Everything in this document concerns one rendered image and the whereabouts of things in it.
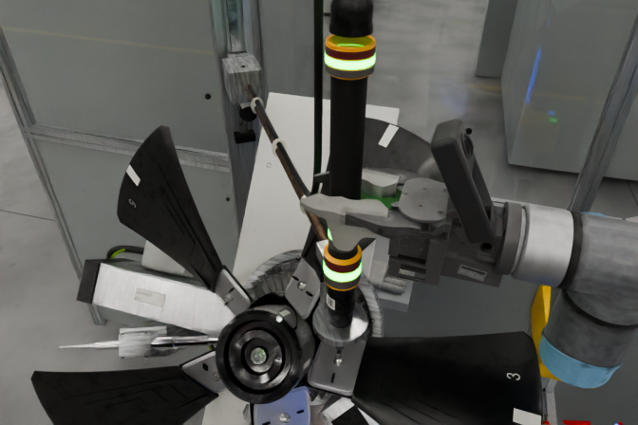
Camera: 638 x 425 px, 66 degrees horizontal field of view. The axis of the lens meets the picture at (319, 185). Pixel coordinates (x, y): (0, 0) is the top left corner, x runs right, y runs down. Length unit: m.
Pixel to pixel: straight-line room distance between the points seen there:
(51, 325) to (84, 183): 0.89
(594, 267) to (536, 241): 0.05
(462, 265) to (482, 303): 1.07
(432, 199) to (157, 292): 0.57
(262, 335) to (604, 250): 0.40
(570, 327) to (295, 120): 0.61
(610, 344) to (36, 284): 2.58
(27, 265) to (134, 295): 2.04
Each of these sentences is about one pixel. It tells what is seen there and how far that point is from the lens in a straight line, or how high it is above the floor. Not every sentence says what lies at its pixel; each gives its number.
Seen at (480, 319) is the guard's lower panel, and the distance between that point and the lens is 1.64.
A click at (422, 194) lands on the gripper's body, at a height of 1.48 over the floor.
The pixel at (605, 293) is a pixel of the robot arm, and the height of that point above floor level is 1.43.
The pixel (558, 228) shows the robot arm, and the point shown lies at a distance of 0.49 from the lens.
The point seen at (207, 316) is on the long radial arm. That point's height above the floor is 1.11.
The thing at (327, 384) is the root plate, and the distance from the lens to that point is 0.69.
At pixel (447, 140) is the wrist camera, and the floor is 1.55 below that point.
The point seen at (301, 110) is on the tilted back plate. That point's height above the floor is 1.34.
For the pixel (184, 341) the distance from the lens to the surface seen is 0.86.
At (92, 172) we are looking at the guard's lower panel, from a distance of 1.83.
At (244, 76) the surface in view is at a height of 1.38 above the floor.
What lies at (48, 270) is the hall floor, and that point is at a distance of 2.87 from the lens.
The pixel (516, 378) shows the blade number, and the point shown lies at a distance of 0.72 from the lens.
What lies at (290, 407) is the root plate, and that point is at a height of 1.12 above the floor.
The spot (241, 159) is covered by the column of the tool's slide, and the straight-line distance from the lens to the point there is 1.26.
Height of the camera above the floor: 1.76
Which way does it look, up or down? 34 degrees down
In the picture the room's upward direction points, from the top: straight up
